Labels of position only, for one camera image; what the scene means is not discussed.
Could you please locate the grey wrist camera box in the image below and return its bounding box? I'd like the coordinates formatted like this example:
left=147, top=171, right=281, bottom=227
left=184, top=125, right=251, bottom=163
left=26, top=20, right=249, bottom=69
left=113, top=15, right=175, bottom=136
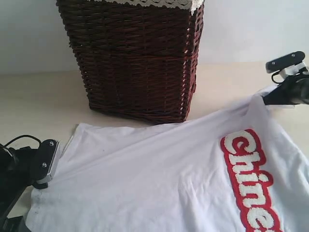
left=265, top=51, right=308, bottom=79
left=30, top=139, right=61, bottom=185

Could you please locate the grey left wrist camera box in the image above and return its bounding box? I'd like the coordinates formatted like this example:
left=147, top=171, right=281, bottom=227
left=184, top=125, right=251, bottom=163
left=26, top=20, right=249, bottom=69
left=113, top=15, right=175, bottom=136
left=30, top=139, right=61, bottom=185

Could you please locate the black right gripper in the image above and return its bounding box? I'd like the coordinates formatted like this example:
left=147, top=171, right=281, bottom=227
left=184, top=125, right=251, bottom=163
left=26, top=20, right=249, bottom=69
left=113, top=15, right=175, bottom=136
left=263, top=72, right=309, bottom=105

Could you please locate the black left camera cable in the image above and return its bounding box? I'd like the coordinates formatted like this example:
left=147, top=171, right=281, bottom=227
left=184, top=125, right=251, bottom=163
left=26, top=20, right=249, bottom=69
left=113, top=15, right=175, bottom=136
left=0, top=134, right=43, bottom=150

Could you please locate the dark brown wicker basket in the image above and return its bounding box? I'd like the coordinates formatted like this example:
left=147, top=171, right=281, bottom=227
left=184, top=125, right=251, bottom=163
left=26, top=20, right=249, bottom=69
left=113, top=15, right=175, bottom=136
left=56, top=0, right=205, bottom=124

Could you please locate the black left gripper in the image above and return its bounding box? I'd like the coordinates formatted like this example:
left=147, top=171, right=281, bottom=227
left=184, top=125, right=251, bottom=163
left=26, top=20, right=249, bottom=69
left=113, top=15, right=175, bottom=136
left=0, top=146, right=48, bottom=232

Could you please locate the white t-shirt red lettering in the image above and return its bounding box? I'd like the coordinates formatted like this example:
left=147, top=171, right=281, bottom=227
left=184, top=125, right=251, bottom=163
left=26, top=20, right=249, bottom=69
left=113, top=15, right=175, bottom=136
left=26, top=94, right=309, bottom=232

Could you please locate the cream lace basket liner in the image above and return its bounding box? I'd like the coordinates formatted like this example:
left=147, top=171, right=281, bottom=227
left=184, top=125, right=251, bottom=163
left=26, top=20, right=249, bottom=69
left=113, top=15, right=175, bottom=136
left=89, top=0, right=206, bottom=15

